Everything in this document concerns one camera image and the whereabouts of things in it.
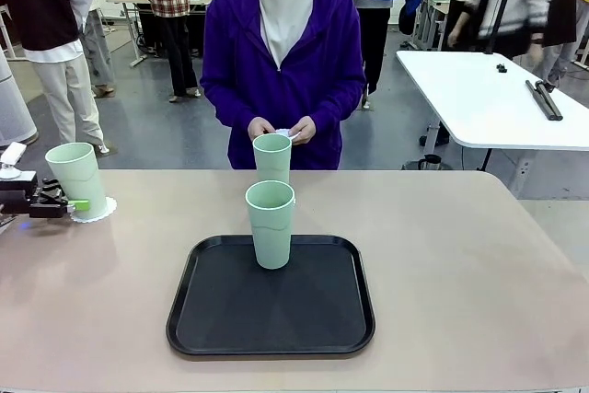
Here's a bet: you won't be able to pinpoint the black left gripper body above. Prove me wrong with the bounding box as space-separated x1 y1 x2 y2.
0 170 39 220

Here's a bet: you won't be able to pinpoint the pale green plastic cup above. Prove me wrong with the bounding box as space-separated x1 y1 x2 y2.
245 179 296 270
251 133 294 187
44 142 108 221

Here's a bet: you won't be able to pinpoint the right forearm purple sleeve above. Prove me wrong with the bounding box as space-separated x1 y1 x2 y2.
202 82 259 136

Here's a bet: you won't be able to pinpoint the left forearm purple sleeve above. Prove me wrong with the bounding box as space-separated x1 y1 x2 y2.
307 82 367 136

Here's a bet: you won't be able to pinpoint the person's right hand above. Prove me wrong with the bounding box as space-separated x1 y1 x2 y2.
247 116 276 141

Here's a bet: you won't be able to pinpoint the person's left hand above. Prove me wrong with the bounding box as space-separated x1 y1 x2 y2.
290 117 318 145

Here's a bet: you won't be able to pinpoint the white cylindrical air purifier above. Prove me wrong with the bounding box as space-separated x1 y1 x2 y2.
0 50 39 151

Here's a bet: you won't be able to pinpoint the person in grey trousers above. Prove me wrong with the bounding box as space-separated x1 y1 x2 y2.
68 0 116 98

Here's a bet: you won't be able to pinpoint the person black top white trousers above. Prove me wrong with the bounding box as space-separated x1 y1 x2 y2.
0 0 111 157

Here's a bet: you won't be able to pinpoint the black plastic serving tray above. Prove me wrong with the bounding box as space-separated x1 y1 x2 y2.
166 234 376 357

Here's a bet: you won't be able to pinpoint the person in purple hoodie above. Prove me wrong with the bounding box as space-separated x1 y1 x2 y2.
201 0 367 171

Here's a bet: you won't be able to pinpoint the black kettle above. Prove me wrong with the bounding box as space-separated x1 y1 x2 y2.
416 153 445 171

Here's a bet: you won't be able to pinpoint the white folding table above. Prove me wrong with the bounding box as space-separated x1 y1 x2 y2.
395 49 589 173

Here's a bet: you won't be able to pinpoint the black stand pole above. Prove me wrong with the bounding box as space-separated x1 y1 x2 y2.
482 0 524 54

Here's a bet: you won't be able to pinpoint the black folded tripod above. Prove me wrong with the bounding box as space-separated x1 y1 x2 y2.
525 78 564 121

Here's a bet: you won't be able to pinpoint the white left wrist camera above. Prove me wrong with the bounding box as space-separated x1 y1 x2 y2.
0 143 28 180

